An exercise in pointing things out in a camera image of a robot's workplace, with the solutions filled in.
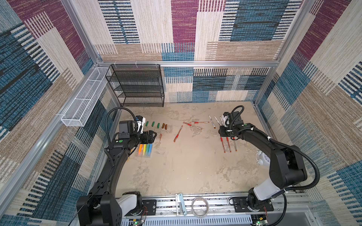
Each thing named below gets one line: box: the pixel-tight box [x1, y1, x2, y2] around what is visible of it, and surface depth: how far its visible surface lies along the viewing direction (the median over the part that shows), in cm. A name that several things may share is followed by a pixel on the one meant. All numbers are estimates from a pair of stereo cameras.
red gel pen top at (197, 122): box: [189, 121, 210, 124], surface depth 110 cm
